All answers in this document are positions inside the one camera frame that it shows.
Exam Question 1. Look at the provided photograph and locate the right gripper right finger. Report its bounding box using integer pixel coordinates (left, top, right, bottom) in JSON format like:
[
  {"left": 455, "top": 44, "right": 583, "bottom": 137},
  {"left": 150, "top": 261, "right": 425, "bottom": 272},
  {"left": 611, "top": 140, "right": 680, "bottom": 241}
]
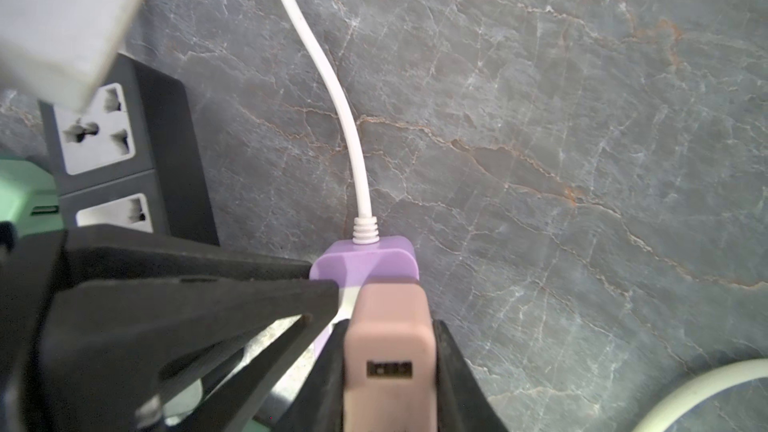
[{"left": 434, "top": 320, "right": 508, "bottom": 432}]

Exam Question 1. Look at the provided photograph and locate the white cable teal strip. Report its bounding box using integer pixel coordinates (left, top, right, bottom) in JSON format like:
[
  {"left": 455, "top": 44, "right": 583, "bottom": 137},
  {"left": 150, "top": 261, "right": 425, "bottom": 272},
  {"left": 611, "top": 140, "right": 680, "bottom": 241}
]
[{"left": 633, "top": 358, "right": 767, "bottom": 432}]

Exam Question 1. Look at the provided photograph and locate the pink plug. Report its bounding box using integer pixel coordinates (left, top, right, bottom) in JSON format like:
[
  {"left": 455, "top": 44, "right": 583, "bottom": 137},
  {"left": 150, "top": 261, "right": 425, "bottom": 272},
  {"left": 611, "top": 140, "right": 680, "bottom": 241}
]
[
  {"left": 1, "top": 0, "right": 143, "bottom": 110},
  {"left": 342, "top": 281, "right": 438, "bottom": 431}
]

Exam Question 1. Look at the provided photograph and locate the white cables left bundle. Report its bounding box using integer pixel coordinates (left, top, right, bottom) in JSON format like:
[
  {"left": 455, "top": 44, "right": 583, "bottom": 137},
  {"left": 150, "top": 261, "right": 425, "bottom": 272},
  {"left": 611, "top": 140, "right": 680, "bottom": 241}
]
[{"left": 125, "top": 0, "right": 380, "bottom": 246}]

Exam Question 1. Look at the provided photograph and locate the green plug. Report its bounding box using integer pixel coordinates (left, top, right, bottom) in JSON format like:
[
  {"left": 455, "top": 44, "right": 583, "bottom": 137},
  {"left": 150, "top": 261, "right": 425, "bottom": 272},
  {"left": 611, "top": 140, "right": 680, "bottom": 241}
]
[{"left": 1, "top": 155, "right": 64, "bottom": 238}]

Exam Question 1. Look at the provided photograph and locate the black power strip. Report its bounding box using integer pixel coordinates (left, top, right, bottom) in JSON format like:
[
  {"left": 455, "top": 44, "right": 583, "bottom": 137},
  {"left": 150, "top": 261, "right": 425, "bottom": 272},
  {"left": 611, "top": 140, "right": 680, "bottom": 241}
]
[{"left": 38, "top": 54, "right": 219, "bottom": 245}]

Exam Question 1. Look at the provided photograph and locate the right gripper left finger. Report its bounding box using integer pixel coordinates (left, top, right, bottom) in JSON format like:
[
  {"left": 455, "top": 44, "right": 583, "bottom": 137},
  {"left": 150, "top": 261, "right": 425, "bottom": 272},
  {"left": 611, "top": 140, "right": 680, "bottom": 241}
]
[{"left": 272, "top": 320, "right": 349, "bottom": 432}]

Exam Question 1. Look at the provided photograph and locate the purple power strip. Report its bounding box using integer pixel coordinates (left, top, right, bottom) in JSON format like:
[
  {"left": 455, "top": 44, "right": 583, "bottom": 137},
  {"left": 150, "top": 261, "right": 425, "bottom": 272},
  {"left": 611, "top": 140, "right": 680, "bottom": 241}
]
[{"left": 309, "top": 236, "right": 419, "bottom": 357}]

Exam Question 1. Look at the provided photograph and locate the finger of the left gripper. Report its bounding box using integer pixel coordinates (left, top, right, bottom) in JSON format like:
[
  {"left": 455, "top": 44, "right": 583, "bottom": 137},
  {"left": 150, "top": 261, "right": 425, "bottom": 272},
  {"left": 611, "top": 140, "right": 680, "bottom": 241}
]
[{"left": 1, "top": 225, "right": 339, "bottom": 431}]

